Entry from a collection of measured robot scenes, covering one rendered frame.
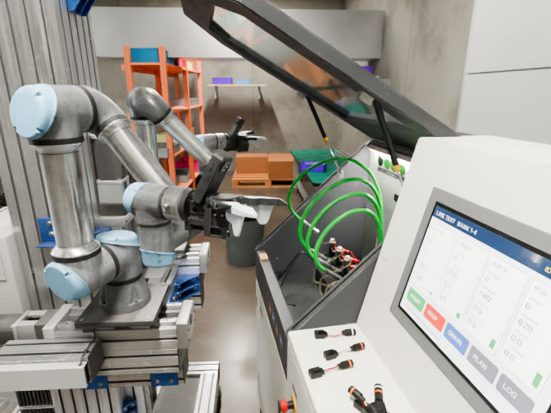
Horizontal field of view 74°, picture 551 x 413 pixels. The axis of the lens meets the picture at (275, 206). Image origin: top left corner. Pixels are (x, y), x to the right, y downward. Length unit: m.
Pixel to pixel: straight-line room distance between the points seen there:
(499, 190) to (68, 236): 0.97
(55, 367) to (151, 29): 4.68
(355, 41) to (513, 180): 4.76
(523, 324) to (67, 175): 0.98
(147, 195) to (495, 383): 0.75
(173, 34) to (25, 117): 4.49
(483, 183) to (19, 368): 1.25
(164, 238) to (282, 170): 5.76
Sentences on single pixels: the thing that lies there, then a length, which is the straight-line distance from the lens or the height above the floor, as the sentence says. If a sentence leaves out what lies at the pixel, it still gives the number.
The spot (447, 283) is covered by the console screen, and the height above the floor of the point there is 1.27.
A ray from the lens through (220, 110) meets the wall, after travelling 7.58.
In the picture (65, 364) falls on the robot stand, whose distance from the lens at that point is 1.25.
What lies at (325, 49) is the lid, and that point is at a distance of 0.95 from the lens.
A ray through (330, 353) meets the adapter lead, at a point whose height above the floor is 1.00.
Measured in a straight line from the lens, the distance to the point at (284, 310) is 1.31.
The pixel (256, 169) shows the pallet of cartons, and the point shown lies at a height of 0.24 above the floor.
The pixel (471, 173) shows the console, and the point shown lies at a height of 1.50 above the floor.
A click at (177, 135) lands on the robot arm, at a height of 1.49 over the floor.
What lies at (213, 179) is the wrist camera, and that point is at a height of 1.50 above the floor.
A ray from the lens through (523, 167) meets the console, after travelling 0.81.
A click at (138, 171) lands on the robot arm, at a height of 1.47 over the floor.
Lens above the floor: 1.67
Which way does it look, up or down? 18 degrees down
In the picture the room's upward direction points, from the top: straight up
